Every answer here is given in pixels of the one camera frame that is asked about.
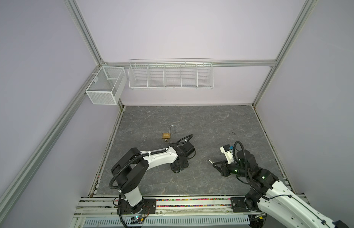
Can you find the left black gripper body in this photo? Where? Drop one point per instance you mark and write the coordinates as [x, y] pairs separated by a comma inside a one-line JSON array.
[[177, 166]]

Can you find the aluminium frame profiles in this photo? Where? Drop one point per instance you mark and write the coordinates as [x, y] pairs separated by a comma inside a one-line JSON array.
[[23, 178]]

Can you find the white wire shelf basket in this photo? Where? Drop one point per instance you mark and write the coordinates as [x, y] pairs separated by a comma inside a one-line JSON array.
[[171, 74]]

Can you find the white mesh box basket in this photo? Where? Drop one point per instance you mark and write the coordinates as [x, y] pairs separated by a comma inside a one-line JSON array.
[[107, 85]]

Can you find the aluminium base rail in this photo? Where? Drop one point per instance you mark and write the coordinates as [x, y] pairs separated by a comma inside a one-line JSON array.
[[105, 206]]

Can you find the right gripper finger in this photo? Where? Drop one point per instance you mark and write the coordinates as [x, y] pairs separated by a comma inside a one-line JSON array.
[[222, 163], [220, 167]]

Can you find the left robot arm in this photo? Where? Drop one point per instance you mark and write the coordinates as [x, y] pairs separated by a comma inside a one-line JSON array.
[[128, 172]]

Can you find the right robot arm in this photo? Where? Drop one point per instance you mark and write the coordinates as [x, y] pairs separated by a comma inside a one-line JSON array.
[[268, 194]]

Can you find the white vented cable duct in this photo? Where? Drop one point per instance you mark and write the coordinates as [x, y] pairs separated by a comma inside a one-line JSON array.
[[168, 221]]

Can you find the brass padlock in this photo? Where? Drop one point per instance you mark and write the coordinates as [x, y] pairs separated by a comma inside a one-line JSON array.
[[167, 136]]

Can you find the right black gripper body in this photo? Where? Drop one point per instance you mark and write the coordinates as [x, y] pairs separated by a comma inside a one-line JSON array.
[[234, 168]]

